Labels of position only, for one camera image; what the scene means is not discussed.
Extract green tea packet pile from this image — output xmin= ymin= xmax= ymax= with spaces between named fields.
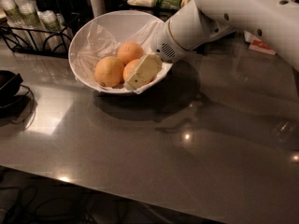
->
xmin=155 ymin=0 xmax=182 ymax=10

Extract white bowl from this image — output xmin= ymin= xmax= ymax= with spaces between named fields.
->
xmin=68 ymin=9 xmax=174 ymax=96

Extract black cable on table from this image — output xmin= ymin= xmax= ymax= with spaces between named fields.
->
xmin=0 ymin=84 xmax=36 ymax=125

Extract right paper cup stack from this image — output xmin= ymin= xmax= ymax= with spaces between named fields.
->
xmin=39 ymin=10 xmax=66 ymax=53

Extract black wire cup rack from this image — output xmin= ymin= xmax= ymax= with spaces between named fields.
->
xmin=0 ymin=13 xmax=79 ymax=58

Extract paper cup stack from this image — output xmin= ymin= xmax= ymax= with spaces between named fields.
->
xmin=39 ymin=10 xmax=66 ymax=53
xmin=19 ymin=3 xmax=46 ymax=51
xmin=0 ymin=0 xmax=30 ymax=48

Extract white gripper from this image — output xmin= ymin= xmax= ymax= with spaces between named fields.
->
xmin=123 ymin=20 xmax=186 ymax=91

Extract orange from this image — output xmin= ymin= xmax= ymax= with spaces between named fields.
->
xmin=122 ymin=59 xmax=153 ymax=90
xmin=94 ymin=56 xmax=124 ymax=87
xmin=117 ymin=42 xmax=144 ymax=64

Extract left paper cup stack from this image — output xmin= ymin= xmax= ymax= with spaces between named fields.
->
xmin=0 ymin=0 xmax=30 ymax=48

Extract middle paper cup stack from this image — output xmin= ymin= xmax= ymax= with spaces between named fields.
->
xmin=19 ymin=3 xmax=46 ymax=51

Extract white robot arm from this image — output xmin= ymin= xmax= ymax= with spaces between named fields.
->
xmin=150 ymin=0 xmax=299 ymax=69

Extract black device at left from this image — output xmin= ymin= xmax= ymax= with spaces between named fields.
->
xmin=0 ymin=70 xmax=23 ymax=104

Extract white cylinder container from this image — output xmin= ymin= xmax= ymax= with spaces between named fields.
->
xmin=86 ymin=0 xmax=107 ymax=19

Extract red white packet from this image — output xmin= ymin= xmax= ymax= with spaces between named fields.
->
xmin=249 ymin=36 xmax=276 ymax=55

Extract clear plastic bowl liner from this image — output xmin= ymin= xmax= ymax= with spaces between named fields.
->
xmin=74 ymin=17 xmax=174 ymax=95

